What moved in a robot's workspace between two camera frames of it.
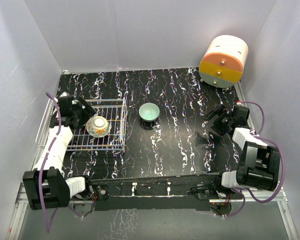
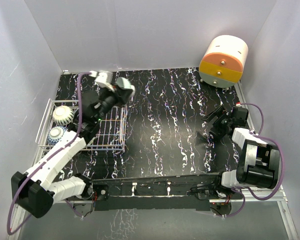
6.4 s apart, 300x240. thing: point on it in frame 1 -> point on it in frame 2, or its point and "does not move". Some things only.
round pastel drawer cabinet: x=223 y=60 does not move
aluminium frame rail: x=21 y=208 does not move
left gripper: x=87 y=111 -> x=121 y=95
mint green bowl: x=149 y=111 -> x=124 y=83
